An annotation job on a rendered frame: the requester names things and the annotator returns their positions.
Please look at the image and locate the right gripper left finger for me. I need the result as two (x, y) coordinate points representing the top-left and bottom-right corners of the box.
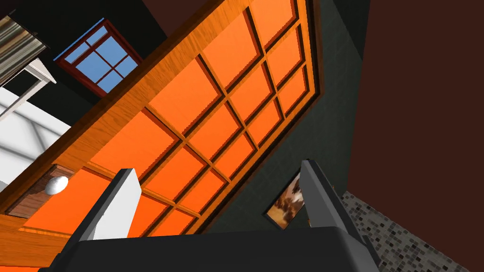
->
(69, 168), (142, 242)

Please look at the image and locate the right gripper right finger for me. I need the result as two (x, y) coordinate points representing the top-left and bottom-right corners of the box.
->
(299, 159), (367, 246)

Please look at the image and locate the framed brown picture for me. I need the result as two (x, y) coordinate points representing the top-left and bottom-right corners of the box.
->
(263, 170), (308, 230)

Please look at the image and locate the white round door knob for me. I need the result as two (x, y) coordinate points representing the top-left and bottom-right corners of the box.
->
(44, 175), (69, 196)

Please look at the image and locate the orange panelled door leaf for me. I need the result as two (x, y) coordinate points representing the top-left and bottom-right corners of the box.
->
(0, 0), (325, 272)

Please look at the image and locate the white table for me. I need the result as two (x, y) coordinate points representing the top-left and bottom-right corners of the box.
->
(0, 57), (72, 193)

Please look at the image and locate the red framed window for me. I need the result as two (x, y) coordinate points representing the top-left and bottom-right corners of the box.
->
(53, 17), (144, 99)

